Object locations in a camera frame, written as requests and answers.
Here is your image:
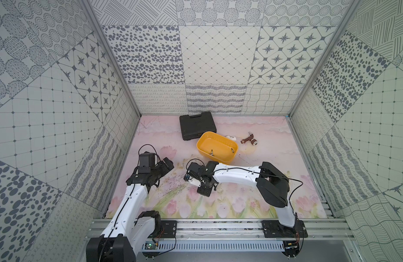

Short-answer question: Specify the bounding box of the yellow plastic storage box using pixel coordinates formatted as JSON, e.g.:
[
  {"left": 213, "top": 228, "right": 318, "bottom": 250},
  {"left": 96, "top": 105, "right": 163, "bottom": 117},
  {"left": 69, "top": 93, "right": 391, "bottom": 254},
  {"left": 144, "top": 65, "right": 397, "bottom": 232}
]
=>
[{"left": 197, "top": 132, "right": 239, "bottom": 164}]

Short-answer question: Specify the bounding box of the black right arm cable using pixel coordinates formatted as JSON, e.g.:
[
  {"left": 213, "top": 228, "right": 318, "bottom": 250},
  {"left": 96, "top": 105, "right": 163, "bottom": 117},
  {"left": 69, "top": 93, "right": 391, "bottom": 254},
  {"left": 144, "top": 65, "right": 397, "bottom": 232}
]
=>
[{"left": 214, "top": 166, "right": 304, "bottom": 214}]

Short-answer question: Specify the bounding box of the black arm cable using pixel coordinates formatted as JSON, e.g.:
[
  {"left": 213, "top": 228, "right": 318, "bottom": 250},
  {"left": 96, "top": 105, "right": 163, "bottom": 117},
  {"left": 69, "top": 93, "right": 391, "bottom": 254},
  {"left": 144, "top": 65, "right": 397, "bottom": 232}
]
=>
[
  {"left": 96, "top": 183, "right": 137, "bottom": 259},
  {"left": 214, "top": 166, "right": 304, "bottom": 214}
]

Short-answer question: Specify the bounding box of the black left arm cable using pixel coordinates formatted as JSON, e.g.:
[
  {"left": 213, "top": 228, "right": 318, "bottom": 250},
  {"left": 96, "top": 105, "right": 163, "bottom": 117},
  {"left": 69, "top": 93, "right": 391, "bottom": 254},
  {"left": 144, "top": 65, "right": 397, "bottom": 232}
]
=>
[{"left": 96, "top": 183, "right": 137, "bottom": 259}]

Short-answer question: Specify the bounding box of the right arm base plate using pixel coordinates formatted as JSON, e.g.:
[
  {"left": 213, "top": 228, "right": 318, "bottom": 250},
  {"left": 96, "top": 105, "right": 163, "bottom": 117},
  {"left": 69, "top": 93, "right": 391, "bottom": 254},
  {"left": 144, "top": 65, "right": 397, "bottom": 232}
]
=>
[{"left": 261, "top": 218, "right": 308, "bottom": 239}]

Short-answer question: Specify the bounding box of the small green circuit board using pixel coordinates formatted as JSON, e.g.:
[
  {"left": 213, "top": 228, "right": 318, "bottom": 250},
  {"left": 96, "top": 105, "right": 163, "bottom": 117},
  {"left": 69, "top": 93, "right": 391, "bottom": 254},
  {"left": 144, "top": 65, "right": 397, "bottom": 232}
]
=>
[{"left": 145, "top": 241, "right": 158, "bottom": 250}]

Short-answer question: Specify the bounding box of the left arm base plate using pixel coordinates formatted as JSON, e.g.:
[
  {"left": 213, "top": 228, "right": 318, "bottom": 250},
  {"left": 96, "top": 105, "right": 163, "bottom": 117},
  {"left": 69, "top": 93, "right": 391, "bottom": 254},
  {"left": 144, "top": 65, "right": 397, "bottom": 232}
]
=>
[{"left": 149, "top": 220, "right": 177, "bottom": 239}]

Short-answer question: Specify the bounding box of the aluminium mounting rail frame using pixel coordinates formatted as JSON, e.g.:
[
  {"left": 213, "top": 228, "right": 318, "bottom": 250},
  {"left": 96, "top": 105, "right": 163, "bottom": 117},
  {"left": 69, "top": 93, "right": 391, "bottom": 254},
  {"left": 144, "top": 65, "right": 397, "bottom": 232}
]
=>
[{"left": 142, "top": 202, "right": 355, "bottom": 256}]

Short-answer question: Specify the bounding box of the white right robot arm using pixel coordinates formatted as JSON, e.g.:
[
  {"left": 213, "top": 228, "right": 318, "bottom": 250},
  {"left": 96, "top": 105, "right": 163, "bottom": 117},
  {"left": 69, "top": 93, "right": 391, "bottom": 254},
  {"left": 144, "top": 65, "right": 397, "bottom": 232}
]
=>
[{"left": 184, "top": 161, "right": 296, "bottom": 228}]

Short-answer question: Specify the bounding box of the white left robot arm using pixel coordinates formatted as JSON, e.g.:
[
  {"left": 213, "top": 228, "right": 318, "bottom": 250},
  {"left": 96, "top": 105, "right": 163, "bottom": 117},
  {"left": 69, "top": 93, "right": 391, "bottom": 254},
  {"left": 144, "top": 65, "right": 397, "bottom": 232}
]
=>
[{"left": 86, "top": 152, "right": 174, "bottom": 262}]

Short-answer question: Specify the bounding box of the white pipe tee fitting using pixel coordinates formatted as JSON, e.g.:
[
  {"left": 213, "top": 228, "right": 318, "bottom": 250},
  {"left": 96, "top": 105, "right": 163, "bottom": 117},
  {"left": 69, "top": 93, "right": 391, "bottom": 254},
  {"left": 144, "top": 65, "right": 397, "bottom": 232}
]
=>
[{"left": 226, "top": 135, "right": 237, "bottom": 141}]

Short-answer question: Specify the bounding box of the brown water tap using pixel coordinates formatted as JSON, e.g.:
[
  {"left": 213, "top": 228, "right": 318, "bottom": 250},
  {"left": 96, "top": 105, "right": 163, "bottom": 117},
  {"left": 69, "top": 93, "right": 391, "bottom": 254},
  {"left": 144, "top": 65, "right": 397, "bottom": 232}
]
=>
[{"left": 240, "top": 132, "right": 258, "bottom": 146}]

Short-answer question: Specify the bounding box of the black plastic tool case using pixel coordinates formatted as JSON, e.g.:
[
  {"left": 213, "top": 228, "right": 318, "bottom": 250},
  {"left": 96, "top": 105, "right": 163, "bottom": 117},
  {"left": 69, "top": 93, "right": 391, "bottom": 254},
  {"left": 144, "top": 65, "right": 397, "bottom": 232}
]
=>
[{"left": 179, "top": 111, "right": 217, "bottom": 141}]

